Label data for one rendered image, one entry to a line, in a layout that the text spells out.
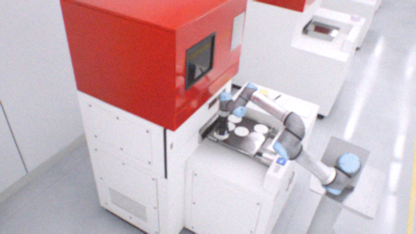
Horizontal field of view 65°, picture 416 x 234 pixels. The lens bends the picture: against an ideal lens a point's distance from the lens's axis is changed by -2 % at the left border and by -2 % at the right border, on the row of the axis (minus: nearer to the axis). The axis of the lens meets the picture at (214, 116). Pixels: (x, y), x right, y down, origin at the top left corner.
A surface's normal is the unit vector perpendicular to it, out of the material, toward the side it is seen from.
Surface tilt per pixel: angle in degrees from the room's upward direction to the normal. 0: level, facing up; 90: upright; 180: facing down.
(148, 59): 90
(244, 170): 0
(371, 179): 0
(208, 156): 0
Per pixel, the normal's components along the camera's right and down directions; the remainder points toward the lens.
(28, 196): 0.07, -0.80
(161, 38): -0.48, 0.50
